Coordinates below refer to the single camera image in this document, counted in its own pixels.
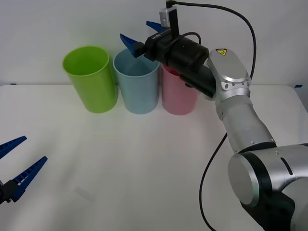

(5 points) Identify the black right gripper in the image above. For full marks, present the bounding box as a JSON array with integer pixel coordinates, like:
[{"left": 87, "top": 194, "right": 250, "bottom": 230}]
[{"left": 119, "top": 21, "right": 174, "bottom": 64}]

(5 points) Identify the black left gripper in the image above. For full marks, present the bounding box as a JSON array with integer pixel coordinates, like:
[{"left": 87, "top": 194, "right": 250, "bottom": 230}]
[{"left": 0, "top": 136, "right": 48, "bottom": 205}]

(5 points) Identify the pale blue plastic bin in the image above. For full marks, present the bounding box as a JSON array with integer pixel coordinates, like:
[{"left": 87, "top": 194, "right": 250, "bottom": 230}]
[{"left": 112, "top": 48, "right": 160, "bottom": 115}]

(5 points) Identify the pink plastic bin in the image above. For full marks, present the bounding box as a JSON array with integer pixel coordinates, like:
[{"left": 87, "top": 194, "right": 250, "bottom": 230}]
[{"left": 161, "top": 64, "right": 199, "bottom": 116}]

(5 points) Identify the green plastic bin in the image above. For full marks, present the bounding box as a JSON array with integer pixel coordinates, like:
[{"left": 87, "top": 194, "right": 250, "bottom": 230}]
[{"left": 62, "top": 45, "right": 118, "bottom": 114}]

